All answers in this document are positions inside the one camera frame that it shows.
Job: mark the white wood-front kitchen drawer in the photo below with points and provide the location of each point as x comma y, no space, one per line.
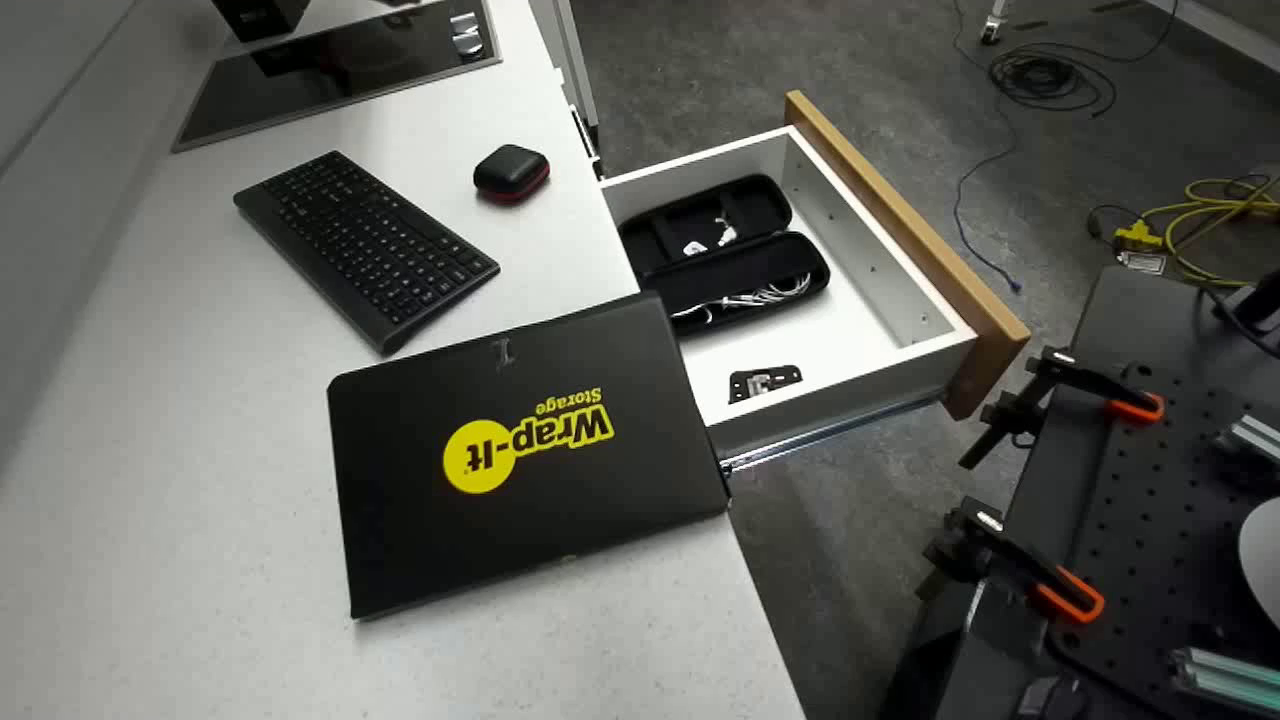
902,322

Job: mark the black Wrap-it storage bag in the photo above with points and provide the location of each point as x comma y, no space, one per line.
519,449

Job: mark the black zippered case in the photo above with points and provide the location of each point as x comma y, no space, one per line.
725,256

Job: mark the black red earbud case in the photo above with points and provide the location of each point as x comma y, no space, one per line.
509,175

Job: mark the black keyboard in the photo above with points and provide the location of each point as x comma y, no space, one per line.
381,260

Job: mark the lower black orange clamp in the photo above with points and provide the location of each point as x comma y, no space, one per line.
972,541

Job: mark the small black bracket part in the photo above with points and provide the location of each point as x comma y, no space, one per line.
759,380

